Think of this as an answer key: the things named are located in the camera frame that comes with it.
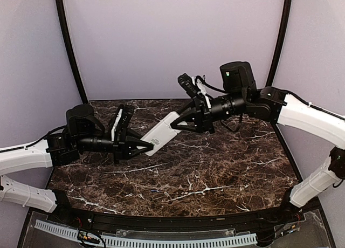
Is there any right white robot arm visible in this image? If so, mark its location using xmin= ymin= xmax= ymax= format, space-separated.
xmin=171 ymin=61 xmax=344 ymax=223

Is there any white slotted cable duct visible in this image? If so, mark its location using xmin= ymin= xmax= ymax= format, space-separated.
xmin=34 ymin=220 xmax=258 ymax=247

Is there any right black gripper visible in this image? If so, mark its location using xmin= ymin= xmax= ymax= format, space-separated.
xmin=170 ymin=89 xmax=249 ymax=133

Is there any white remote control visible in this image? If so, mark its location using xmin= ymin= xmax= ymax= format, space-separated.
xmin=141 ymin=112 xmax=181 ymax=156

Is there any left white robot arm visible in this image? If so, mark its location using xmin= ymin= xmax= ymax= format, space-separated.
xmin=1 ymin=104 xmax=154 ymax=224

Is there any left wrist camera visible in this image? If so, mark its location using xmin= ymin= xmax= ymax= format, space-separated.
xmin=108 ymin=105 xmax=134 ymax=141

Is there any black frame post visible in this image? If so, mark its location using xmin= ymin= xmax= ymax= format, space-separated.
xmin=55 ymin=0 xmax=88 ymax=104
xmin=265 ymin=0 xmax=292 ymax=87

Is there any left black frame post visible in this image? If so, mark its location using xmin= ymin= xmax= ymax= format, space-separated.
xmin=55 ymin=0 xmax=88 ymax=104

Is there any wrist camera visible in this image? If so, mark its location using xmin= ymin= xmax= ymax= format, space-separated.
xmin=108 ymin=105 xmax=134 ymax=141
xmin=177 ymin=73 xmax=210 ymax=108

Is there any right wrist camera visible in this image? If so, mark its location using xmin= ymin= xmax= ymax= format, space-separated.
xmin=177 ymin=73 xmax=210 ymax=108

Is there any black curved front rail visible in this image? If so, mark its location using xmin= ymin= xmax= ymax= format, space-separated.
xmin=49 ymin=208 xmax=305 ymax=232

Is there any right black frame post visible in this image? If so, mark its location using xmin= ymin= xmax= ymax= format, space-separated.
xmin=265 ymin=0 xmax=292 ymax=87

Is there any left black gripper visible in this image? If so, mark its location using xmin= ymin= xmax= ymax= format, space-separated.
xmin=75 ymin=128 xmax=154 ymax=165

